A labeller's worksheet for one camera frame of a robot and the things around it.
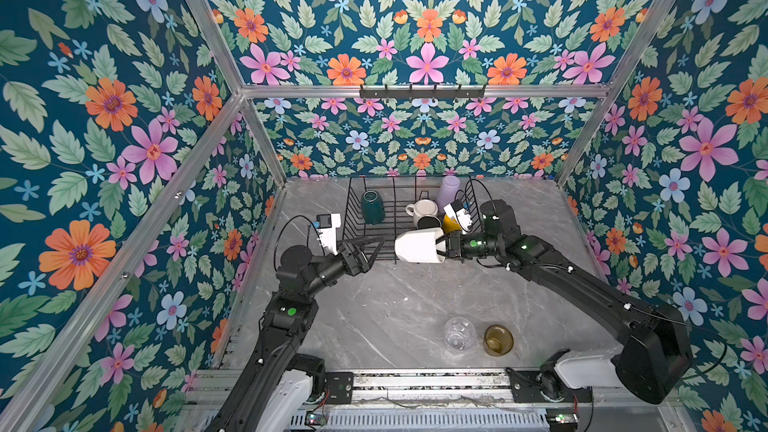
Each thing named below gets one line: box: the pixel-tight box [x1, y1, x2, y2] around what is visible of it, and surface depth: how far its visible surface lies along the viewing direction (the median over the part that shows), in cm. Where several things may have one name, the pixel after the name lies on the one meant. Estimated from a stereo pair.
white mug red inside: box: [406, 199, 439, 229], surface depth 101 cm
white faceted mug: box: [394, 228, 446, 264], surface depth 72 cm
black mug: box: [418, 216, 441, 229], surface depth 95 cm
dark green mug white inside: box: [361, 190, 386, 225], surface depth 100 cm
